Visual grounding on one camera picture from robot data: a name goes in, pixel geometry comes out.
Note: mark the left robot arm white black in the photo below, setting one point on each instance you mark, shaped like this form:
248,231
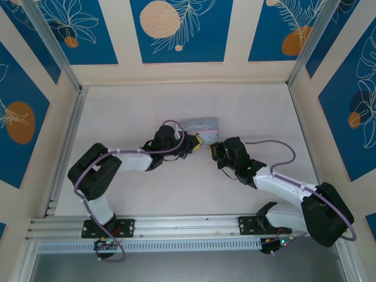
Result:
132,161

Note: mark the circuit board green light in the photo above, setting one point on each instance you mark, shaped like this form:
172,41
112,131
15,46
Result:
277,245
107,243

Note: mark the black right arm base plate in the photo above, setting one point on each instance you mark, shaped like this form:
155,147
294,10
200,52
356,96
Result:
245,224

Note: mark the left circuit board green light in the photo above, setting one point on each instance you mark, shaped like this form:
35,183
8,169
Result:
107,243

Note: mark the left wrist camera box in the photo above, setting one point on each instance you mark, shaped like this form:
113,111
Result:
188,139

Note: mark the right circuit board green light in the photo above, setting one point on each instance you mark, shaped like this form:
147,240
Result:
277,245

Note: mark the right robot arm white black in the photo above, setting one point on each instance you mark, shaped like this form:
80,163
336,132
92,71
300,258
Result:
279,188

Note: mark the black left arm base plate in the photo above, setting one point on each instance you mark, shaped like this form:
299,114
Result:
129,227

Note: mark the aluminium rail frame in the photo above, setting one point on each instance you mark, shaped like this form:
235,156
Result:
191,223

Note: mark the aluminium side rail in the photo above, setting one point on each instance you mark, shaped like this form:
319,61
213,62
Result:
66,141

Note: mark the aluminium corner post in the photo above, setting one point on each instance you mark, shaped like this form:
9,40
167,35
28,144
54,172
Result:
312,44
52,44

